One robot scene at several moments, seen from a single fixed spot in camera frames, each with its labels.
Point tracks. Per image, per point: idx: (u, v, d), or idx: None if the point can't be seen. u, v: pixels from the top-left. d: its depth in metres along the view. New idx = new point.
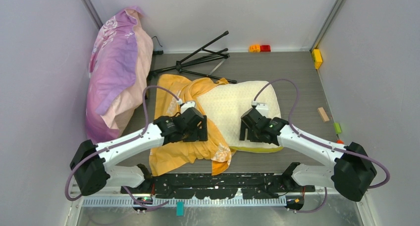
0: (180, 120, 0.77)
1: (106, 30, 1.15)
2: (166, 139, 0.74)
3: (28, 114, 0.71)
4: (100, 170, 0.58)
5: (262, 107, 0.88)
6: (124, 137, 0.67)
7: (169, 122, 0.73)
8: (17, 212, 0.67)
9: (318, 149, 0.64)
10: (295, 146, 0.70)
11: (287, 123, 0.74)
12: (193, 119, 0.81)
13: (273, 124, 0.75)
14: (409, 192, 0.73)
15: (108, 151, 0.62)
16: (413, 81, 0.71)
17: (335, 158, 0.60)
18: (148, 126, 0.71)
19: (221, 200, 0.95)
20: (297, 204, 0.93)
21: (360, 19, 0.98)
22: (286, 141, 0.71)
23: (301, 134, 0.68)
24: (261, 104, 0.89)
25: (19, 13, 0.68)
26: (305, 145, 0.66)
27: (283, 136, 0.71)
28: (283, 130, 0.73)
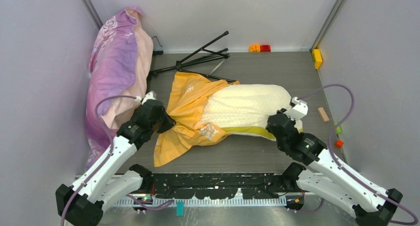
0: (142, 119, 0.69)
1: (106, 30, 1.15)
2: (138, 142, 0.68)
3: (28, 114, 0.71)
4: (88, 206, 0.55)
5: (300, 108, 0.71)
6: (96, 162, 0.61)
7: (132, 127, 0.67)
8: (17, 213, 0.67)
9: (360, 189, 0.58)
10: (330, 175, 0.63)
11: (324, 146, 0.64)
12: (154, 110, 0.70)
13: (308, 144, 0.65)
14: (410, 192, 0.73)
15: (86, 185, 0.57)
16: (413, 81, 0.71)
17: (377, 205, 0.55)
18: (114, 141, 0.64)
19: (221, 200, 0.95)
20: (296, 204, 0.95)
21: (360, 19, 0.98)
22: (322, 170, 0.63)
23: (344, 167, 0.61)
24: (303, 104, 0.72)
25: (19, 13, 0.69)
26: (346, 182, 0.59)
27: (322, 163, 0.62)
28: (321, 154, 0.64)
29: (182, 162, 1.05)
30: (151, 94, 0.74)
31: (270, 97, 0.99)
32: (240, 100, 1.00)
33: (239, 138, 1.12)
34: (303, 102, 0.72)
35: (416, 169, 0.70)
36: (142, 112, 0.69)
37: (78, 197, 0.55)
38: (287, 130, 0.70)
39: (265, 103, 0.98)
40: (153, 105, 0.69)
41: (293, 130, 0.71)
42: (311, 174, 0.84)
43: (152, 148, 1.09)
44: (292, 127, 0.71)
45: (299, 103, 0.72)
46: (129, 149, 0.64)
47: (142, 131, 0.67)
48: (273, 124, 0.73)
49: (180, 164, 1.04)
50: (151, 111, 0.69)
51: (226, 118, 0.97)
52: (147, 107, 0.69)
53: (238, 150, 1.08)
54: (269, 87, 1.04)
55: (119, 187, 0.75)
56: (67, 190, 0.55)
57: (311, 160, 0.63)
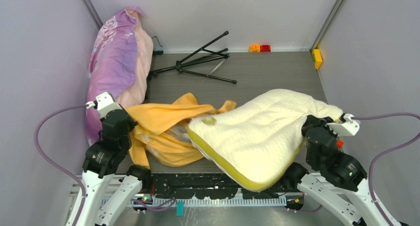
0: (108, 139, 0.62)
1: (106, 30, 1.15)
2: (111, 169, 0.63)
3: (29, 113, 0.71)
4: None
5: (350, 128, 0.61)
6: (76, 205, 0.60)
7: (97, 155, 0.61)
8: (18, 212, 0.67)
9: (384, 225, 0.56)
10: (356, 202, 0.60)
11: (363, 175, 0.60)
12: (119, 125, 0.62)
13: (351, 170, 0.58)
14: (407, 192, 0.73)
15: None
16: (412, 80, 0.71)
17: None
18: (84, 179, 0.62)
19: (221, 200, 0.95)
20: (296, 204, 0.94)
21: (360, 19, 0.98)
22: (353, 197, 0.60)
23: (377, 202, 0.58)
24: (354, 124, 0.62)
25: (19, 13, 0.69)
26: (374, 216, 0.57)
27: (358, 194, 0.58)
28: (359, 184, 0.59)
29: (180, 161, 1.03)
30: (107, 97, 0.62)
31: (294, 102, 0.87)
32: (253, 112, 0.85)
33: None
34: (354, 122, 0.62)
35: (414, 169, 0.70)
36: (106, 132, 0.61)
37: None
38: (330, 152, 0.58)
39: (287, 108, 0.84)
40: (115, 122, 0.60)
41: (335, 150, 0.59)
42: (314, 180, 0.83)
43: None
44: (335, 147, 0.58)
45: (350, 121, 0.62)
46: (101, 184, 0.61)
47: (111, 155, 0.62)
48: (312, 141, 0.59)
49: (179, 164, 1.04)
50: (116, 129, 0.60)
51: (237, 127, 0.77)
52: (108, 125, 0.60)
53: None
54: (291, 94, 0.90)
55: (115, 202, 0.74)
56: None
57: (351, 188, 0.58)
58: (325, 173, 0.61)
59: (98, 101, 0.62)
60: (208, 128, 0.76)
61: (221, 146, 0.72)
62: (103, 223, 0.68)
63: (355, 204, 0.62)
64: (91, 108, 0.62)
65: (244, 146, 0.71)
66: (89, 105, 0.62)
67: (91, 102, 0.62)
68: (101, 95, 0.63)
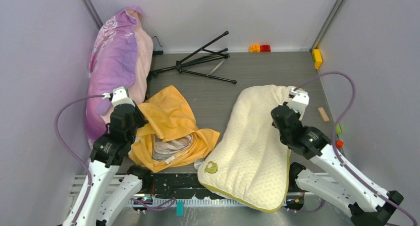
0: (116, 131, 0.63)
1: (106, 30, 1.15)
2: (117, 160, 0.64)
3: (28, 113, 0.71)
4: None
5: (300, 99, 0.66)
6: (80, 196, 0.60)
7: (105, 145, 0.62)
8: (18, 212, 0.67)
9: (359, 188, 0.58)
10: (329, 170, 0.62)
11: (328, 141, 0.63)
12: (127, 118, 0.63)
13: (312, 138, 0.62)
14: (408, 192, 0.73)
15: (77, 223, 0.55)
16: (411, 80, 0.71)
17: (376, 206, 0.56)
18: (90, 168, 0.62)
19: (221, 200, 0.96)
20: (296, 204, 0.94)
21: (360, 19, 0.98)
22: (323, 165, 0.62)
23: (345, 164, 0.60)
24: (303, 94, 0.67)
25: (19, 13, 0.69)
26: (347, 179, 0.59)
27: (324, 158, 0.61)
28: (324, 149, 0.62)
29: None
30: (123, 91, 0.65)
31: (259, 103, 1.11)
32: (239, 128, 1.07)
33: None
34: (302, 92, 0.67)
35: (414, 170, 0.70)
36: (114, 123, 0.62)
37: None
38: (291, 121, 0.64)
39: (258, 112, 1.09)
40: (123, 114, 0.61)
41: (297, 123, 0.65)
42: (310, 174, 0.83)
43: None
44: (296, 119, 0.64)
45: (299, 93, 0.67)
46: (107, 174, 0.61)
47: (118, 147, 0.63)
48: (275, 114, 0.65)
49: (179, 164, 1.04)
50: (124, 121, 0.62)
51: (231, 132, 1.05)
52: (116, 117, 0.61)
53: None
54: (257, 96, 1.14)
55: (117, 199, 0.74)
56: None
57: (313, 154, 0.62)
58: (291, 144, 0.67)
59: (114, 94, 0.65)
60: (216, 174, 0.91)
61: (235, 189, 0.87)
62: (103, 219, 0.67)
63: (330, 173, 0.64)
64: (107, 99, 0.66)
65: (249, 187, 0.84)
66: (105, 97, 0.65)
67: (107, 93, 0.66)
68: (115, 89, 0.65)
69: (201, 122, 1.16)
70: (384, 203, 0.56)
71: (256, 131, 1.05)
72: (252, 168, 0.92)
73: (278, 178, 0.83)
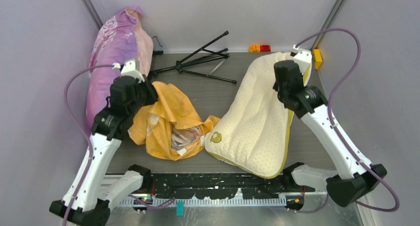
0: (116, 104, 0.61)
1: (106, 30, 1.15)
2: (119, 134, 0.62)
3: (29, 114, 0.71)
4: (86, 217, 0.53)
5: (302, 58, 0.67)
6: (80, 170, 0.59)
7: (106, 119, 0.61)
8: (18, 212, 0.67)
9: (343, 154, 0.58)
10: (318, 132, 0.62)
11: (325, 102, 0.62)
12: (127, 90, 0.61)
13: (309, 95, 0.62)
14: (408, 192, 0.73)
15: (78, 197, 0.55)
16: (411, 81, 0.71)
17: (355, 173, 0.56)
18: (92, 141, 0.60)
19: (221, 200, 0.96)
20: (296, 204, 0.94)
21: (360, 19, 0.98)
22: (313, 125, 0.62)
23: (336, 128, 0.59)
24: (305, 53, 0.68)
25: (19, 14, 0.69)
26: (334, 141, 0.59)
27: (315, 117, 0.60)
28: (318, 109, 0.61)
29: (180, 162, 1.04)
30: (132, 64, 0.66)
31: (265, 73, 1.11)
32: (244, 100, 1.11)
33: None
34: (304, 51, 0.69)
35: (413, 170, 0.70)
36: (114, 97, 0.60)
37: (73, 211, 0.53)
38: (292, 76, 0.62)
39: (263, 82, 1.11)
40: (124, 86, 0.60)
41: (298, 78, 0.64)
42: (307, 166, 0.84)
43: None
44: (298, 74, 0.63)
45: (301, 52, 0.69)
46: (109, 146, 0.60)
47: (119, 120, 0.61)
48: (279, 66, 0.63)
49: (180, 164, 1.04)
50: (124, 93, 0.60)
51: (235, 106, 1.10)
52: (116, 89, 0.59)
53: None
54: (262, 66, 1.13)
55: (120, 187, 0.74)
56: (60, 206, 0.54)
57: (306, 111, 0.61)
58: (286, 99, 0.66)
59: (124, 65, 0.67)
60: (220, 144, 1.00)
61: (236, 157, 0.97)
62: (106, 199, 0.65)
63: (318, 137, 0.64)
64: (116, 69, 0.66)
65: (248, 157, 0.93)
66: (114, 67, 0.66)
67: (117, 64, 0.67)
68: (127, 61, 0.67)
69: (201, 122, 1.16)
70: (364, 173, 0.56)
71: (258, 103, 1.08)
72: (253, 139, 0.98)
73: (273, 152, 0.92)
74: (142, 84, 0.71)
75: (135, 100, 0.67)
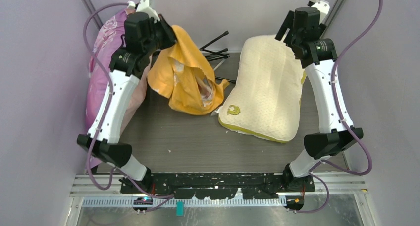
0: (131, 41, 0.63)
1: (106, 30, 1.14)
2: (137, 72, 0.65)
3: (28, 113, 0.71)
4: (111, 148, 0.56)
5: (320, 8, 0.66)
6: (102, 104, 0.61)
7: (124, 56, 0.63)
8: (17, 212, 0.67)
9: (330, 109, 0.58)
10: (315, 84, 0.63)
11: (334, 58, 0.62)
12: (140, 27, 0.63)
13: (320, 46, 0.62)
14: (409, 192, 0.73)
15: (102, 130, 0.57)
16: (411, 80, 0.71)
17: (333, 129, 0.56)
18: (111, 77, 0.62)
19: (221, 200, 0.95)
20: (296, 204, 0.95)
21: (359, 20, 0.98)
22: (313, 76, 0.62)
23: (334, 84, 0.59)
24: (324, 4, 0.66)
25: (20, 14, 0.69)
26: (325, 96, 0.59)
27: (318, 69, 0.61)
28: (324, 62, 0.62)
29: (180, 162, 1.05)
30: (146, 2, 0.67)
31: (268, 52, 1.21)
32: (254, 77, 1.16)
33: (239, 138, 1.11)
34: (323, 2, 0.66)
35: (414, 169, 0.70)
36: (129, 33, 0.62)
37: (99, 142, 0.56)
38: (311, 22, 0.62)
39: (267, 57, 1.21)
40: (137, 22, 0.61)
41: (315, 28, 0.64)
42: None
43: (152, 148, 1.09)
44: (316, 23, 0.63)
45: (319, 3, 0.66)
46: (129, 83, 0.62)
47: (136, 57, 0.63)
48: (299, 11, 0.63)
49: (180, 164, 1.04)
50: (139, 29, 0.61)
51: (245, 81, 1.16)
52: (131, 25, 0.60)
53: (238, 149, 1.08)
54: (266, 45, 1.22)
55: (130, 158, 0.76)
56: (86, 139, 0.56)
57: (311, 62, 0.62)
58: (297, 46, 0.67)
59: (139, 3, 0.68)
60: (239, 115, 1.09)
61: (258, 128, 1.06)
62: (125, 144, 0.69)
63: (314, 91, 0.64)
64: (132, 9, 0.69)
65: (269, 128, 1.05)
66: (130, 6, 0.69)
67: (133, 3, 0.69)
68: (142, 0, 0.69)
69: (201, 122, 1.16)
70: (342, 131, 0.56)
71: (267, 80, 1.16)
72: (270, 112, 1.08)
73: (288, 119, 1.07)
74: (158, 24, 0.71)
75: (148, 40, 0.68)
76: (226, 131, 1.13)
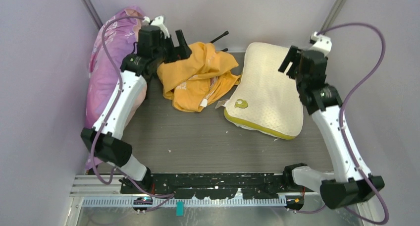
0: (144, 48, 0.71)
1: (106, 30, 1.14)
2: (146, 75, 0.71)
3: (28, 113, 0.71)
4: (115, 142, 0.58)
5: (322, 45, 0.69)
6: (110, 100, 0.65)
7: (134, 59, 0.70)
8: (17, 212, 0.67)
9: (344, 157, 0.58)
10: (324, 130, 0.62)
11: (340, 104, 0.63)
12: (153, 37, 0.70)
13: (325, 93, 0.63)
14: (409, 192, 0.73)
15: (107, 123, 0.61)
16: (411, 80, 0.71)
17: (350, 177, 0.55)
18: (122, 77, 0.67)
19: (221, 200, 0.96)
20: (296, 204, 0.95)
21: (360, 20, 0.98)
22: (321, 122, 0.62)
23: (343, 129, 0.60)
24: (325, 41, 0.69)
25: (19, 14, 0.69)
26: (338, 146, 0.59)
27: (325, 116, 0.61)
28: (330, 108, 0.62)
29: (180, 162, 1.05)
30: (160, 19, 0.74)
31: (270, 50, 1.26)
32: (257, 74, 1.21)
33: (240, 138, 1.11)
34: (326, 39, 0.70)
35: (413, 169, 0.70)
36: (142, 41, 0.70)
37: (104, 135, 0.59)
38: (316, 69, 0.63)
39: (270, 54, 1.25)
40: (151, 31, 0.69)
41: (320, 74, 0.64)
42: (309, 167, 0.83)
43: (152, 148, 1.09)
44: (321, 71, 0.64)
45: (322, 39, 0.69)
46: (137, 83, 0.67)
47: (146, 61, 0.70)
48: (306, 56, 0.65)
49: (180, 164, 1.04)
50: (151, 37, 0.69)
51: (250, 78, 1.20)
52: (144, 34, 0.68)
53: (239, 150, 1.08)
54: (268, 46, 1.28)
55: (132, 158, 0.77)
56: (91, 132, 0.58)
57: (317, 108, 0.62)
58: (302, 92, 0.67)
59: (154, 20, 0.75)
60: (246, 109, 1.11)
61: (264, 122, 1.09)
62: None
63: (323, 136, 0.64)
64: (147, 23, 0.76)
65: (275, 123, 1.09)
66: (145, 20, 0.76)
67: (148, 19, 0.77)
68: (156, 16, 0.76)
69: (201, 122, 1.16)
70: (359, 180, 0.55)
71: (272, 78, 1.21)
72: (275, 108, 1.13)
73: (291, 114, 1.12)
74: (167, 40, 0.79)
75: (158, 48, 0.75)
76: (226, 131, 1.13)
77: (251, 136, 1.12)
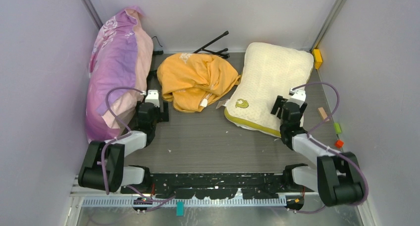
0: (144, 122, 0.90)
1: (106, 30, 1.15)
2: (148, 141, 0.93)
3: (28, 114, 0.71)
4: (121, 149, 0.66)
5: (299, 97, 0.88)
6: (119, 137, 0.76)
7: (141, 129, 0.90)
8: (18, 212, 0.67)
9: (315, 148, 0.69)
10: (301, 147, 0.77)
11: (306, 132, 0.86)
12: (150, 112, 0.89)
13: (295, 134, 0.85)
14: (409, 194, 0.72)
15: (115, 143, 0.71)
16: (411, 81, 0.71)
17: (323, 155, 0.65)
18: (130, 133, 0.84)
19: (221, 200, 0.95)
20: (296, 204, 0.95)
21: (360, 19, 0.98)
22: (297, 142, 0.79)
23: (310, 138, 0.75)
24: (300, 92, 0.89)
25: (18, 14, 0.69)
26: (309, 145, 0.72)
27: (296, 139, 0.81)
28: (299, 135, 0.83)
29: (180, 162, 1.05)
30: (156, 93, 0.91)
31: (270, 50, 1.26)
32: (258, 74, 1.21)
33: (240, 138, 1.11)
34: (300, 91, 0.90)
35: (413, 170, 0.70)
36: (142, 118, 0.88)
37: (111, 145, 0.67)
38: (293, 118, 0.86)
39: (270, 54, 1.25)
40: (147, 110, 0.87)
41: (296, 120, 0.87)
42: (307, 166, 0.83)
43: (152, 148, 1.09)
44: (296, 118, 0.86)
45: (297, 92, 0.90)
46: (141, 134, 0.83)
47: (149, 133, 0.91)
48: (285, 107, 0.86)
49: (180, 164, 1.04)
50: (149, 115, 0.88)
51: (250, 77, 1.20)
52: (144, 113, 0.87)
53: (238, 150, 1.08)
54: (268, 45, 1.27)
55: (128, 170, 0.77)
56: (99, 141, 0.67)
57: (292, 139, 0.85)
58: (282, 132, 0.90)
59: (150, 94, 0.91)
60: (246, 108, 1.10)
61: (264, 122, 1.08)
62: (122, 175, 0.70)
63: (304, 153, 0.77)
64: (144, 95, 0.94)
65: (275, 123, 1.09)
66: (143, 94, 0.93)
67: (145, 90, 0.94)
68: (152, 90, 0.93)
69: (201, 122, 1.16)
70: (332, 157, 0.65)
71: (272, 78, 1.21)
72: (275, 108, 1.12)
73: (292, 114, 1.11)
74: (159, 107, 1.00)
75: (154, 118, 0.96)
76: (226, 131, 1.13)
77: (251, 136, 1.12)
